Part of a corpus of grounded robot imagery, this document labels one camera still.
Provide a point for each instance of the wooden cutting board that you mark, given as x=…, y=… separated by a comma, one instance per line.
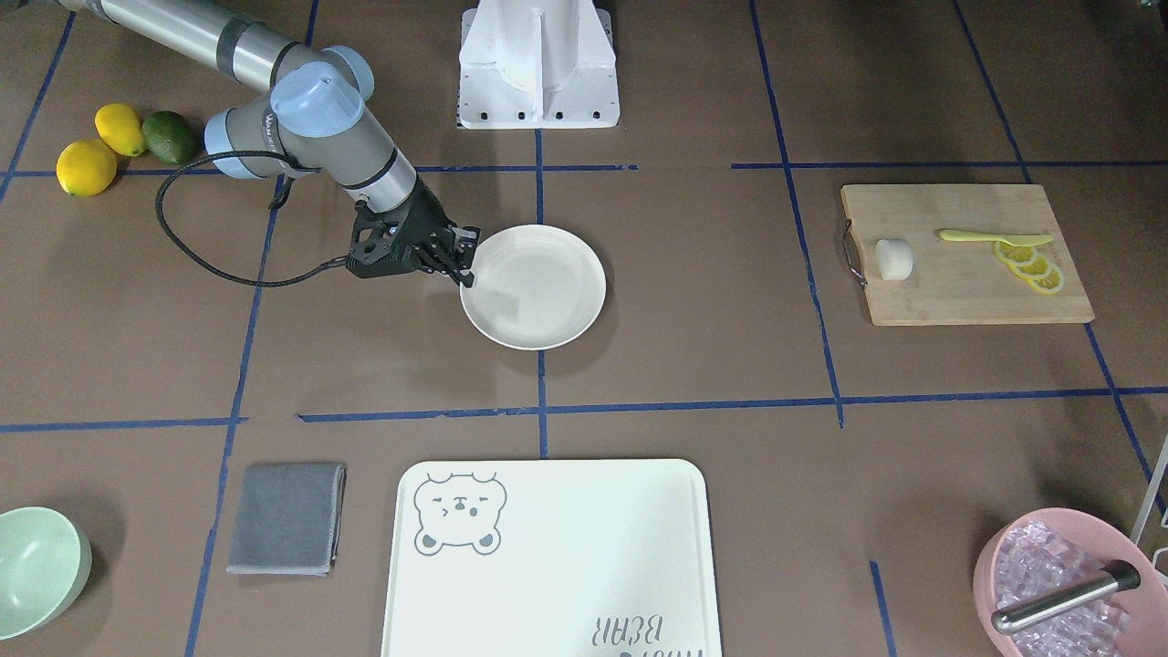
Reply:
x=957, y=283

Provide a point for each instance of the pink bowl with ice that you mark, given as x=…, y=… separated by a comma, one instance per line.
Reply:
x=1056, y=547

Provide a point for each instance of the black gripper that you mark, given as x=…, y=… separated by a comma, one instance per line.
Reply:
x=429, y=221

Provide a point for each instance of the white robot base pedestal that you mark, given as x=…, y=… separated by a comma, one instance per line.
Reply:
x=537, y=65

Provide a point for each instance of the white steamed bun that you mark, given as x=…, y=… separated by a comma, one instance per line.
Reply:
x=894, y=259

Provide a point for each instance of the steel black tongs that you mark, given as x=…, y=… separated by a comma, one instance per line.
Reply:
x=1114, y=577

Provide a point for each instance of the lemon slices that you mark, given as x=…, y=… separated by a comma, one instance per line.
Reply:
x=1033, y=268

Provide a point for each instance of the mint green bowl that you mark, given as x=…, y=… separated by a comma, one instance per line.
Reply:
x=46, y=561

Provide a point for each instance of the beige round plate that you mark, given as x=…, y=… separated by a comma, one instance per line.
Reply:
x=535, y=287

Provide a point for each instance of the folded grey cloth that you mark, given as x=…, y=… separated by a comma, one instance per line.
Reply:
x=287, y=520

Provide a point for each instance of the wire cup rack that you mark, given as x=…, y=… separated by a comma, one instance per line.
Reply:
x=1149, y=531

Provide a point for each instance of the yellow lemon upper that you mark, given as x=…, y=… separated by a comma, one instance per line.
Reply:
x=120, y=128

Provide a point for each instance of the yellow lemon lower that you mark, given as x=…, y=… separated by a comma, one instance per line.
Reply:
x=86, y=168

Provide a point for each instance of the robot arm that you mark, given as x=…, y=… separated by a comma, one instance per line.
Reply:
x=311, y=116

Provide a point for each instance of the white bear print tray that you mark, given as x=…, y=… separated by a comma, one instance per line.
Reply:
x=552, y=557

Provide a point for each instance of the green avocado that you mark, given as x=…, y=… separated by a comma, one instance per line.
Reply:
x=170, y=138

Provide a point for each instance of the yellow lemon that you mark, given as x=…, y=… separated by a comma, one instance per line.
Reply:
x=86, y=168
x=120, y=128

